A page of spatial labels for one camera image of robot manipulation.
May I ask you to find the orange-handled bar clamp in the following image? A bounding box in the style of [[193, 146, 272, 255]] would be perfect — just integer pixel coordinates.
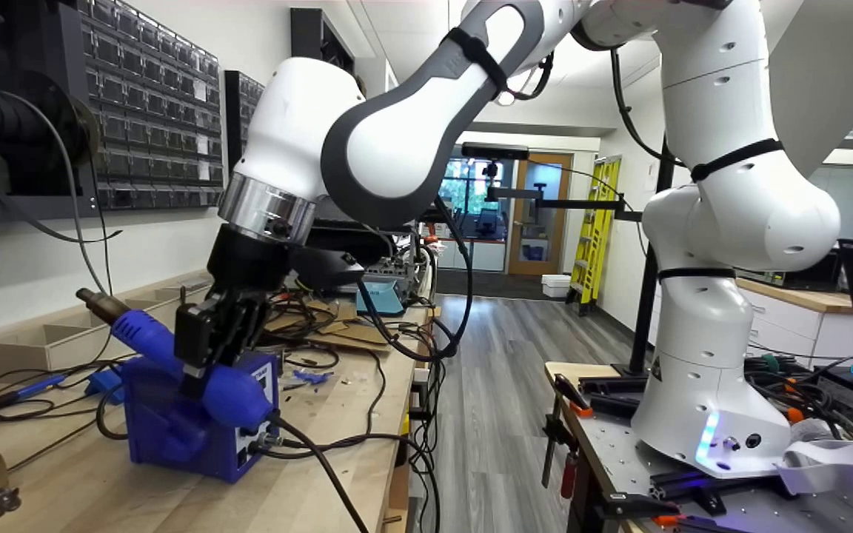
[[541, 373, 595, 500]]

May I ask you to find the white cloth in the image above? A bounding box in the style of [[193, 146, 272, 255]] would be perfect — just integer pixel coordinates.
[[773, 420, 853, 520]]

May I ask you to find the camera on mount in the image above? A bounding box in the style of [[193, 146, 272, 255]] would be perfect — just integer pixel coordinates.
[[461, 141, 675, 375]]

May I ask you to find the wooden door with window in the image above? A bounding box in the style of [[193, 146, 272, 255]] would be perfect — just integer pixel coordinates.
[[507, 152, 575, 277]]

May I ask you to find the black ribbed extraction hose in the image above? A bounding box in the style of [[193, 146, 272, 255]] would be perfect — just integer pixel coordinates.
[[0, 70, 101, 198]]

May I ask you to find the yellow ladder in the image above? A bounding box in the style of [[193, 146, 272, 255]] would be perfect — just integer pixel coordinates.
[[566, 155, 624, 315]]

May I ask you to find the blue soldering station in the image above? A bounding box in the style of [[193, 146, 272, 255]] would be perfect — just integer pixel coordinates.
[[120, 351, 281, 484]]

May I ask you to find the small blue plastic holder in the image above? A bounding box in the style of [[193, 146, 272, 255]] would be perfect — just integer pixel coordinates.
[[85, 367, 126, 405]]

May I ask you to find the teal bench device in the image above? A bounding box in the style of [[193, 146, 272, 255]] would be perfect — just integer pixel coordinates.
[[355, 278, 406, 318]]

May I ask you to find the wooden compartment tray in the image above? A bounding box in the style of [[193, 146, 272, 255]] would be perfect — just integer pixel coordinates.
[[0, 271, 214, 380]]

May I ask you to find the black wall cabinet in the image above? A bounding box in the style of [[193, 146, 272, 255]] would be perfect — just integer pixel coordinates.
[[290, 7, 358, 76]]

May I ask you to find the small wall parts drawer cabinet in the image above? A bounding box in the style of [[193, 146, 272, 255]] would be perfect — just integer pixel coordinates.
[[224, 70, 266, 177]]

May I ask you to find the blue soldering iron handpiece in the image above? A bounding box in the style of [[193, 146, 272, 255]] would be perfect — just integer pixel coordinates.
[[76, 287, 274, 432]]

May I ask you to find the white cabinet with wooden top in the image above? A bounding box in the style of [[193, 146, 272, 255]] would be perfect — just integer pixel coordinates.
[[735, 277, 853, 365]]

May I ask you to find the window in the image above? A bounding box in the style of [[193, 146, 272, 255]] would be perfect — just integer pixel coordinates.
[[437, 156, 506, 242]]

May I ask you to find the black station cable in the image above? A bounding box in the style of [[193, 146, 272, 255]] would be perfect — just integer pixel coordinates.
[[252, 413, 372, 533]]

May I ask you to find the blue-handled pen tool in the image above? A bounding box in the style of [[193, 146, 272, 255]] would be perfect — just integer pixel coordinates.
[[0, 373, 69, 417]]

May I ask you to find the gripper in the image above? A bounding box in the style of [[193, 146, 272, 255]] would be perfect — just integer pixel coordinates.
[[174, 224, 303, 399]]

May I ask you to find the large wall parts drawer cabinet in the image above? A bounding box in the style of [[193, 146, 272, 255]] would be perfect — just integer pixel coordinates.
[[77, 0, 225, 211]]

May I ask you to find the pile of cardboard pieces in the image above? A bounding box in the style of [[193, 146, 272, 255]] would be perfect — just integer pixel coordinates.
[[264, 296, 395, 355]]

